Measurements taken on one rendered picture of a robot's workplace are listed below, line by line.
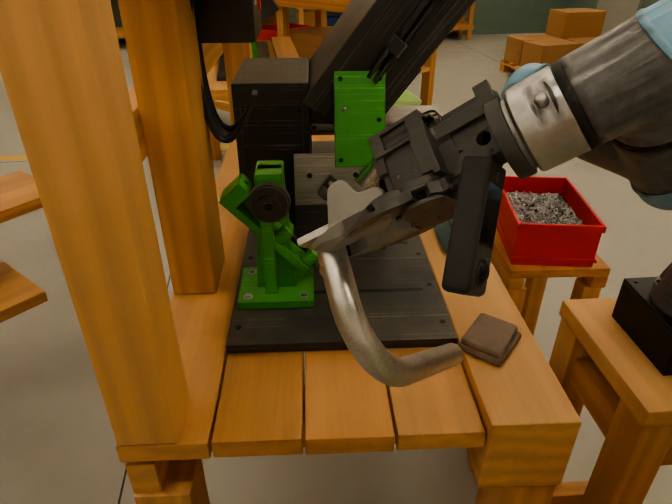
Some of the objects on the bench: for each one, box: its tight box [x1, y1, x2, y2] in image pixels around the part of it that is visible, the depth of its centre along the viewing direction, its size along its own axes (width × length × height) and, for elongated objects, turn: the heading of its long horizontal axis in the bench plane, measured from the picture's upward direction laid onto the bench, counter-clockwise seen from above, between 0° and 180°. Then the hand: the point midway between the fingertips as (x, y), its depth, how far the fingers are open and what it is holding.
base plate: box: [226, 141, 458, 354], centre depth 142 cm, size 42×110×2 cm, turn 3°
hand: (336, 251), depth 53 cm, fingers closed on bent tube, 3 cm apart
